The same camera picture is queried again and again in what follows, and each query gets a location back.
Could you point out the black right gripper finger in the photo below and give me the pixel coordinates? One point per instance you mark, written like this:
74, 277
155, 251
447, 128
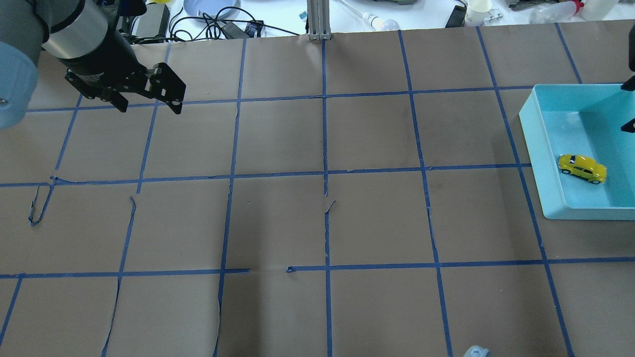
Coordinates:
629, 127
629, 85

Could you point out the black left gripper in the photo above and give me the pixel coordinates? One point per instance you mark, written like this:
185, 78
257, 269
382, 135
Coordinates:
101, 60

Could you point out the yellow toy beetle car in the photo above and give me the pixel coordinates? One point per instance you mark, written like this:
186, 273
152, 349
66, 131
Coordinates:
582, 167

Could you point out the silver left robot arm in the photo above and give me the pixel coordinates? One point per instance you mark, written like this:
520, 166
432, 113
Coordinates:
82, 35

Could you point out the light blue plastic bin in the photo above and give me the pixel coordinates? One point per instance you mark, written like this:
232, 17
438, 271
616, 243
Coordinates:
581, 119

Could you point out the clear plastic bottle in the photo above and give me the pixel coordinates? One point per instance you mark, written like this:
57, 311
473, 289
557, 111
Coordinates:
555, 12

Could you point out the blue plate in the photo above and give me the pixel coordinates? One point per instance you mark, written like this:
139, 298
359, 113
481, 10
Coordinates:
224, 8

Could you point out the black power adapter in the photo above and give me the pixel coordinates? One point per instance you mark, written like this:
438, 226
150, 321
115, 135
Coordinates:
251, 30

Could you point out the paper cup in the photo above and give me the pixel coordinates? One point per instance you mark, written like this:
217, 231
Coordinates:
476, 12

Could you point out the white light bulb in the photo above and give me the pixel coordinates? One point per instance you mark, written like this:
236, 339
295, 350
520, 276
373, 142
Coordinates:
380, 24

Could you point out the aluminium frame post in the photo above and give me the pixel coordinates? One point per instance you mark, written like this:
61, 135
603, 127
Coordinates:
318, 21

